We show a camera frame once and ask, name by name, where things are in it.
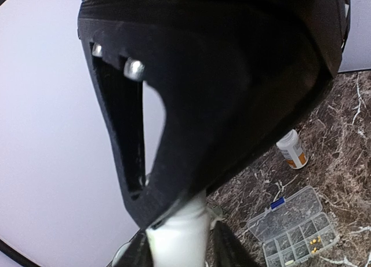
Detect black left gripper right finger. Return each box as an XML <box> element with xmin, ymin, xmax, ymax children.
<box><xmin>206</xmin><ymin>221</ymin><xmax>260</xmax><ymax>267</ymax></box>

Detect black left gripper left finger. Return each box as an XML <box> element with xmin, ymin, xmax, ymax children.
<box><xmin>111</xmin><ymin>230</ymin><xmax>154</xmax><ymax>267</ymax></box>

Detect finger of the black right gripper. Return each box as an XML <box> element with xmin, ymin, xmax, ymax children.
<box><xmin>78</xmin><ymin>5</ymin><xmax>322</xmax><ymax>229</ymax></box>

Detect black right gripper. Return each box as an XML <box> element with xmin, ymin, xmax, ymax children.
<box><xmin>78</xmin><ymin>0</ymin><xmax>350</xmax><ymax>73</ymax></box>

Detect small white bottle cap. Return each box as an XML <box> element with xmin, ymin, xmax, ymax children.
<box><xmin>146</xmin><ymin>191</ymin><xmax>210</xmax><ymax>267</ymax></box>

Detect clear plastic pill organizer box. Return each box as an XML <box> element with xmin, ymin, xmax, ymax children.
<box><xmin>247</xmin><ymin>186</ymin><xmax>339</xmax><ymax>266</ymax></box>

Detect white pill bottle orange label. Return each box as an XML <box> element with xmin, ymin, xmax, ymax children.
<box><xmin>276</xmin><ymin>129</ymin><xmax>308</xmax><ymax>169</ymax></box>

